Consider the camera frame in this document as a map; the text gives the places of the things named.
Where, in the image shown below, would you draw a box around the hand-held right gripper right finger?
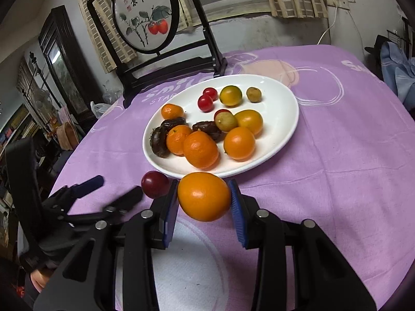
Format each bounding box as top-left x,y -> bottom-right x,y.
227,178 -> 378,311

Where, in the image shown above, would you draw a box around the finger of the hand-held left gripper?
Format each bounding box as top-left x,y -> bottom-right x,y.
103,186 -> 144,216
68,175 -> 105,202

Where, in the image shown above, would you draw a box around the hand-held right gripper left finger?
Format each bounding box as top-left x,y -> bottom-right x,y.
32,179 -> 179,311

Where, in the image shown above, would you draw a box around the smooth round orange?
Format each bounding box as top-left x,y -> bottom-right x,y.
223,126 -> 256,161
177,172 -> 232,222

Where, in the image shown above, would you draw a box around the white oval plate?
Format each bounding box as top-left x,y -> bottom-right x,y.
143,74 -> 299,179

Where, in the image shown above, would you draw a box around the small yellow-green fruit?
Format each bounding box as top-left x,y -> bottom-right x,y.
246,87 -> 263,103
215,112 -> 239,133

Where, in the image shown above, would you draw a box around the small orange kumquat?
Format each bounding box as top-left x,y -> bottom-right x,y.
161,104 -> 185,121

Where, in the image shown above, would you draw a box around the person's left hand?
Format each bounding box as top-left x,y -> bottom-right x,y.
30,267 -> 53,295

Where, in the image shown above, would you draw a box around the wicker basket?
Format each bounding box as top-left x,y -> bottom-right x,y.
56,122 -> 80,150

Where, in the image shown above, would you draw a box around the white plastic bag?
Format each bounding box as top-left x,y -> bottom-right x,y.
90,101 -> 113,119

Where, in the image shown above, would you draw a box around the small orange mandarin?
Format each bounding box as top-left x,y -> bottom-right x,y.
166,125 -> 194,156

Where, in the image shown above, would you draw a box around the large orange mandarin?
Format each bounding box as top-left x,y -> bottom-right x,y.
183,131 -> 219,170

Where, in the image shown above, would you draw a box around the yellow orange citrus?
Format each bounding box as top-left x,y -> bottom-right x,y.
234,109 -> 264,137

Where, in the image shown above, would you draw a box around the dark wooden cabinet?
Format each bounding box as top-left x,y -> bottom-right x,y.
38,5 -> 98,131

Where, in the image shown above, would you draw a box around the purple printed tablecloth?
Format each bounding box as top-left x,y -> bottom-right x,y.
49,45 -> 415,311

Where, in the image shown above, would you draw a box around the greenish yellow citrus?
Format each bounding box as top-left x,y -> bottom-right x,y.
219,85 -> 243,107

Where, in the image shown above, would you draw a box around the blue cloth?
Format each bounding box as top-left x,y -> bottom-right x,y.
379,40 -> 415,105

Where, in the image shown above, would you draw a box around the white power cable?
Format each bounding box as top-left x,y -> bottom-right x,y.
316,6 -> 338,45

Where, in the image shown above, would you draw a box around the white wall outlet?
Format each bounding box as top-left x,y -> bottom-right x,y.
323,0 -> 351,11

